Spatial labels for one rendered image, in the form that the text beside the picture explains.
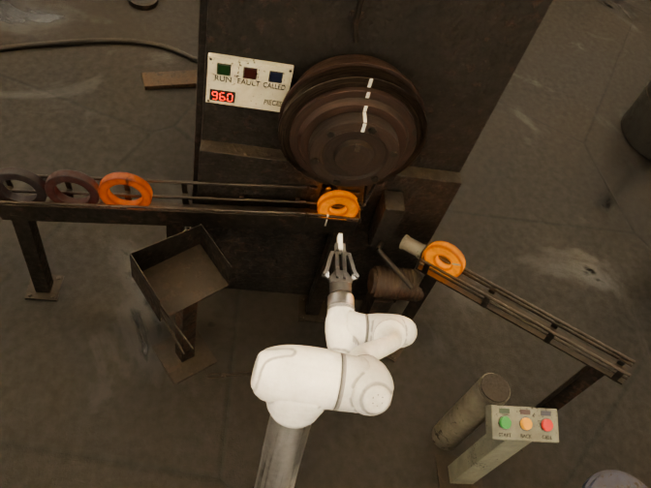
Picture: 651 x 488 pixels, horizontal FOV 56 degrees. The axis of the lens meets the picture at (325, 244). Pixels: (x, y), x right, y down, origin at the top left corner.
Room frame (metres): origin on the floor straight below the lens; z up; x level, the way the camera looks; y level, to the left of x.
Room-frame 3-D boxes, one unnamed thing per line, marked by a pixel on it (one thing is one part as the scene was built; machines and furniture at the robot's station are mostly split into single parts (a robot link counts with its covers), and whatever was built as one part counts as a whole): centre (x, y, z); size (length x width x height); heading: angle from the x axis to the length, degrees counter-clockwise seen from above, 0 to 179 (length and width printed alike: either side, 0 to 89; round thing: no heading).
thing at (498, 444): (0.98, -0.82, 0.31); 0.24 x 0.16 x 0.62; 106
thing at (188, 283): (1.08, 0.43, 0.36); 0.26 x 0.20 x 0.72; 141
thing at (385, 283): (1.46, -0.32, 0.27); 0.22 x 0.13 x 0.53; 106
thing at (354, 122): (1.40, 0.01, 1.11); 0.28 x 0.06 x 0.28; 106
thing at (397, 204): (1.57, -0.19, 0.68); 0.11 x 0.08 x 0.24; 16
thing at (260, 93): (1.51, 0.39, 1.15); 0.26 x 0.02 x 0.18; 106
